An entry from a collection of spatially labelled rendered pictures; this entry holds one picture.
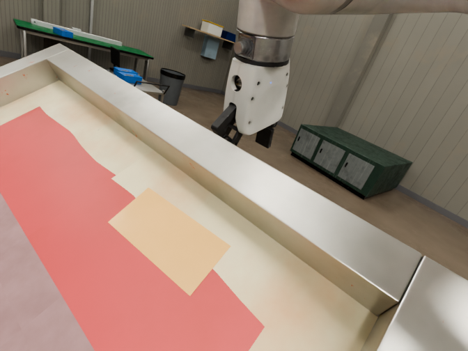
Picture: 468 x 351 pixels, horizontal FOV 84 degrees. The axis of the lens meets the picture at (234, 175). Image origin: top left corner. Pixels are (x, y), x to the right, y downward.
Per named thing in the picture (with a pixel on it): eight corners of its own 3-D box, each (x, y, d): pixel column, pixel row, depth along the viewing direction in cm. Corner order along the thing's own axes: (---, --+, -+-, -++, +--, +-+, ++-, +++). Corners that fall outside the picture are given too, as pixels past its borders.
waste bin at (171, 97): (183, 107, 640) (189, 77, 610) (161, 105, 602) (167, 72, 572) (173, 99, 676) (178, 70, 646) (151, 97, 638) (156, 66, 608)
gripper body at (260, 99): (262, 60, 30) (248, 143, 37) (306, 49, 36) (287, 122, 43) (216, 44, 34) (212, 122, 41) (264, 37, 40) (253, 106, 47)
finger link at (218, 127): (216, 110, 33) (216, 145, 37) (255, 92, 38) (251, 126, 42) (210, 106, 34) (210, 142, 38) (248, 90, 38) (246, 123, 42)
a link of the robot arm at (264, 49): (264, 42, 29) (260, 68, 31) (305, 35, 34) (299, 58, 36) (216, 28, 32) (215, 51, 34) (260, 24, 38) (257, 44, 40)
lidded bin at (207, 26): (213, 35, 824) (216, 24, 811) (221, 37, 796) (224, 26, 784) (199, 30, 788) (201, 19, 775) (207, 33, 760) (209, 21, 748)
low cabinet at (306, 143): (394, 190, 555) (413, 162, 526) (363, 201, 449) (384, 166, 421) (325, 152, 665) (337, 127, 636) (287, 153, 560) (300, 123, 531)
